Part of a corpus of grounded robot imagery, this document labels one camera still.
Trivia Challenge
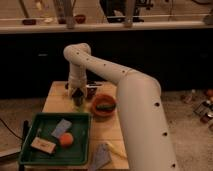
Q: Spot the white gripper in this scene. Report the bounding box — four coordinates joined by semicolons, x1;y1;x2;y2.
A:
68;76;87;104

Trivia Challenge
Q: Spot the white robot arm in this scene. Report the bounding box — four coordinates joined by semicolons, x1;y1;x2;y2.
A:
63;43;180;171

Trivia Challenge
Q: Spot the dark red cup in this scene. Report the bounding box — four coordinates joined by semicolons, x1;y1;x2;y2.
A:
86;87;97;100

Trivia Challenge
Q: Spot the orange bowl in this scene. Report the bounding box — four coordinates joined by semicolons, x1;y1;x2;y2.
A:
91;94;116;117

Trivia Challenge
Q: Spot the green object in bowl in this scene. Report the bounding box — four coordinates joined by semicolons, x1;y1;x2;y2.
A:
96;104;116;111

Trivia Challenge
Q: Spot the grey blue sponge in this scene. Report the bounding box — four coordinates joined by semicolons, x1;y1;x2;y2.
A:
51;119;72;138

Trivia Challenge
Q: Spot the orange ball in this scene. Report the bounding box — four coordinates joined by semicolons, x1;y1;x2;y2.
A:
59;133;74;147

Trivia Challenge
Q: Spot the green plastic tray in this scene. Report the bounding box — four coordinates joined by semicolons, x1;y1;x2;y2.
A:
19;113;91;166

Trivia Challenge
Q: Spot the wooden block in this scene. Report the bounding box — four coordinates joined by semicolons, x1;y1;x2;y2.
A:
31;137;56;154

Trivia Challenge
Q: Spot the yellow banana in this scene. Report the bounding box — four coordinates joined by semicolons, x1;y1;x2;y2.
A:
106;141;127;159

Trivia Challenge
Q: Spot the grey blue cloth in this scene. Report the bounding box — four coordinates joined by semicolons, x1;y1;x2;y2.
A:
88;143;111;171

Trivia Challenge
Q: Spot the black cable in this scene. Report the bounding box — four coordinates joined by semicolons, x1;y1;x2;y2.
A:
0;118;25;142

